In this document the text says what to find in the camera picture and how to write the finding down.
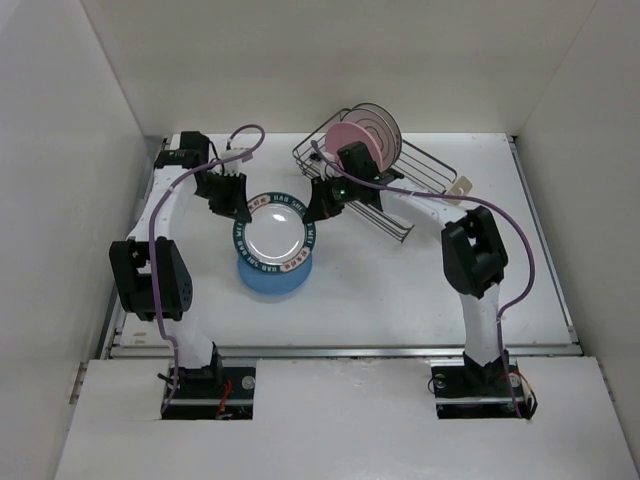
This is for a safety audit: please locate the blue plastic plate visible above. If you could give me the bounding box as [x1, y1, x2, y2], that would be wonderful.
[237, 257, 313, 297]

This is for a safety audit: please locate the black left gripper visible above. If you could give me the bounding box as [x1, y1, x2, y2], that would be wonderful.
[195, 170, 251, 223]

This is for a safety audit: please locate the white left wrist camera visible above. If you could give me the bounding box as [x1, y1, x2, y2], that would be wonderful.
[218, 147, 253, 177]

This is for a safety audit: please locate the green rimmed white plate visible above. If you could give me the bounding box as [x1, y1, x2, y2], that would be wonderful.
[232, 191, 317, 275]

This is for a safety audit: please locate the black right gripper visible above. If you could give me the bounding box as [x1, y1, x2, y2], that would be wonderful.
[302, 173, 359, 223]

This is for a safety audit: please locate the rear white plate red print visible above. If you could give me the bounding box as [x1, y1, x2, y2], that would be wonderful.
[351, 102, 402, 164]

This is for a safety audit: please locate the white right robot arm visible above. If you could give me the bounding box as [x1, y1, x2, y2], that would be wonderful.
[303, 141, 508, 394]

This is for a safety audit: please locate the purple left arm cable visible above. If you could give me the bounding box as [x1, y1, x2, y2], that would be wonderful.
[149, 123, 266, 416]

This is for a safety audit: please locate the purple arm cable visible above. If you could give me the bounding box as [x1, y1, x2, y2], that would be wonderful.
[309, 142, 539, 419]
[149, 123, 266, 416]

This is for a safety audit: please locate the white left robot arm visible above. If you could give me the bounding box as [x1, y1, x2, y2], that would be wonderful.
[109, 131, 253, 397]

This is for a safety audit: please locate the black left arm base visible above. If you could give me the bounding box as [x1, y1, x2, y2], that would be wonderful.
[158, 364, 257, 421]

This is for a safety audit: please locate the black wire dish rack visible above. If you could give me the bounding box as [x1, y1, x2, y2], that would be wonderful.
[292, 105, 460, 242]

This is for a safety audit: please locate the pink plastic plate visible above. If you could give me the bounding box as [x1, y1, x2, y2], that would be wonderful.
[324, 122, 390, 172]

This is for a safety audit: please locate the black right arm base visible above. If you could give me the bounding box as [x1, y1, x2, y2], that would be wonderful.
[427, 357, 539, 420]

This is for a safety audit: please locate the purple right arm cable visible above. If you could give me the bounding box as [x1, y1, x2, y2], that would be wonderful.
[309, 142, 539, 419]

